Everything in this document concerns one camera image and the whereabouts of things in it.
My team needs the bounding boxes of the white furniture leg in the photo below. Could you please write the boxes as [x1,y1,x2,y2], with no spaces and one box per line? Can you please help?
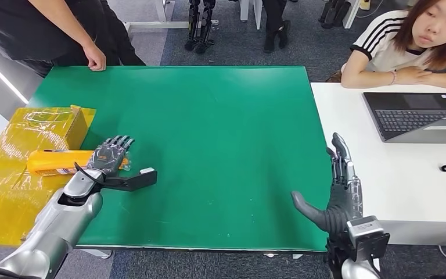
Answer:
[240,0,264,31]

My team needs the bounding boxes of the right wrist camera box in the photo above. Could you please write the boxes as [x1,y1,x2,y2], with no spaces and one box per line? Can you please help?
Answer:
[346,215,391,263]

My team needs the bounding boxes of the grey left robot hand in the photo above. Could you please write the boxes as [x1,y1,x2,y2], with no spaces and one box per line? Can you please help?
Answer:
[86,134,136,178]

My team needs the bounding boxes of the person's legs in black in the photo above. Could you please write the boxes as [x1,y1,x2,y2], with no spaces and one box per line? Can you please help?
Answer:
[261,0,292,54]

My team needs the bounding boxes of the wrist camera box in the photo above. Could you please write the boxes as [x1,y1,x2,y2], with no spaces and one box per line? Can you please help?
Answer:
[346,215,391,263]
[102,166,159,192]

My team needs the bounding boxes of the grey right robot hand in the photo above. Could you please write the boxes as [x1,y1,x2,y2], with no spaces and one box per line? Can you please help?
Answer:
[290,133,364,235]

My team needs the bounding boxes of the black humanoid robot legs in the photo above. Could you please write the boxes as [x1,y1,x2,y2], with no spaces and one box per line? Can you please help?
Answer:
[184,0,217,55]

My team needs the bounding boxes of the brown bag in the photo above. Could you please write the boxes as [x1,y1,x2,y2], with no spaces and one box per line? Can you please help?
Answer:
[325,70,344,84]

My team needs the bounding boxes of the standing person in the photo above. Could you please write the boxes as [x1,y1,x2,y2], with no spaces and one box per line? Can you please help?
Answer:
[0,0,147,78]

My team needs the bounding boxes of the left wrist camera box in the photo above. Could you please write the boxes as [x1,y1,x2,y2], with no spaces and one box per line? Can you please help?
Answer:
[102,166,159,192]

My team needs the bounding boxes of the yellow taped cardboard box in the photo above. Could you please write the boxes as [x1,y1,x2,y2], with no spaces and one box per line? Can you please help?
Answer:
[0,105,97,247]

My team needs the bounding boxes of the orange plastic bottle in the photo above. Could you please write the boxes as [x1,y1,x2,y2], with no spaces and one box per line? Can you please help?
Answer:
[27,149,132,177]

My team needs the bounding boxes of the seated person's hand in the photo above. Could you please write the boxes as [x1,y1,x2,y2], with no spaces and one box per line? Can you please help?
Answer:
[395,66,433,85]

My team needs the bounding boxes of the seated person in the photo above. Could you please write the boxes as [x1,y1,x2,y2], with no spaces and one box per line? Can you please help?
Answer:
[340,0,446,91]

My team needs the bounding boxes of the white desk frame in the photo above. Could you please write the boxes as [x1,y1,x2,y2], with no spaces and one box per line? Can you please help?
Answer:
[107,0,220,31]

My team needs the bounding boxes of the white slanted desk leg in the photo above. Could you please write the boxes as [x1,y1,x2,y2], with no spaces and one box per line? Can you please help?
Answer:
[343,0,364,30]

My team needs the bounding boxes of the green table mat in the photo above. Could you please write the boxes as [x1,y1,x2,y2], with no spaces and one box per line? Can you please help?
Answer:
[27,65,333,253]

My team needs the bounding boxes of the white table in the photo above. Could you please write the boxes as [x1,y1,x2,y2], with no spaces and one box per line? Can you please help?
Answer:
[310,83,446,247]

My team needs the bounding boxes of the standing person's hand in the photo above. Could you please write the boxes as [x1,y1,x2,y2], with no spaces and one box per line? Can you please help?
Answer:
[82,44,107,73]

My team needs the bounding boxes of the dark grey laptop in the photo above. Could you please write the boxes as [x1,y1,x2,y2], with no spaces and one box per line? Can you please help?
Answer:
[362,91,446,144]

